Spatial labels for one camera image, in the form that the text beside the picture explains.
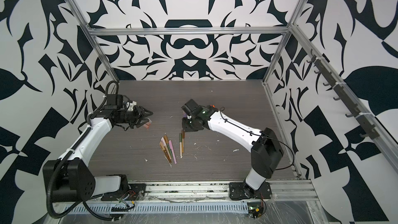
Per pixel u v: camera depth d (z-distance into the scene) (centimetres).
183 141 89
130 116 70
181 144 89
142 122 76
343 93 55
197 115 60
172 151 87
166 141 89
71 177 40
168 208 65
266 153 44
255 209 71
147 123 82
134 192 73
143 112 76
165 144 89
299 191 77
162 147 87
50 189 36
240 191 74
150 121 81
